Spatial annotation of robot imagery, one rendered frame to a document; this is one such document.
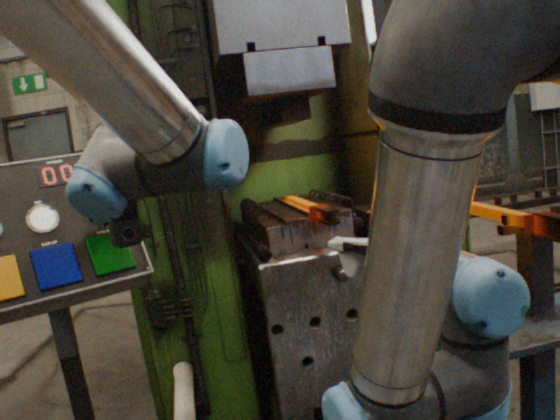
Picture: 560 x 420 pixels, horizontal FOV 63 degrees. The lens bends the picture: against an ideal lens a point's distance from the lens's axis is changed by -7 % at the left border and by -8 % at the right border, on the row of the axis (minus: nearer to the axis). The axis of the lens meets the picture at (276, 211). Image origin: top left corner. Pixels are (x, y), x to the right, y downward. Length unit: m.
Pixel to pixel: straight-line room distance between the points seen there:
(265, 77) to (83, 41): 0.73
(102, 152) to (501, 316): 0.47
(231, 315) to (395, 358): 0.87
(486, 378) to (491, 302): 0.09
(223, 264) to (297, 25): 0.60
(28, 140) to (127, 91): 7.41
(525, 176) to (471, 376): 7.54
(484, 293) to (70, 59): 0.42
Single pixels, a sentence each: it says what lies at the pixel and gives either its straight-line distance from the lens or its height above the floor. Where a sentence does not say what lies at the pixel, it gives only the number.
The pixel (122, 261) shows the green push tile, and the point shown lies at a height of 0.99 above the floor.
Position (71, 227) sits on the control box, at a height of 1.06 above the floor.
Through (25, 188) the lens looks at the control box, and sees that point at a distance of 0.97.
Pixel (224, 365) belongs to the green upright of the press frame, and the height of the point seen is 0.62.
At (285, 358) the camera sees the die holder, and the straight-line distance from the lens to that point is 1.11.
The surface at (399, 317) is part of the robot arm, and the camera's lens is 0.40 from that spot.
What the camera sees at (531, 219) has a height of 0.97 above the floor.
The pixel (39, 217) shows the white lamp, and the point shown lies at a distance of 0.93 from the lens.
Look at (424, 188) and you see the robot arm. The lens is 0.34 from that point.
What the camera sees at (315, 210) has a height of 1.00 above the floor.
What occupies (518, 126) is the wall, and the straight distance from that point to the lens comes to 7.97.
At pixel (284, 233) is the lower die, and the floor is 0.96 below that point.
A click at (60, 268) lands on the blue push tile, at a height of 1.00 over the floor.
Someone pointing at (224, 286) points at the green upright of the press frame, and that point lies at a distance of 1.24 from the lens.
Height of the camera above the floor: 1.16
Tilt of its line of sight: 8 degrees down
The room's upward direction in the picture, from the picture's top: 8 degrees counter-clockwise
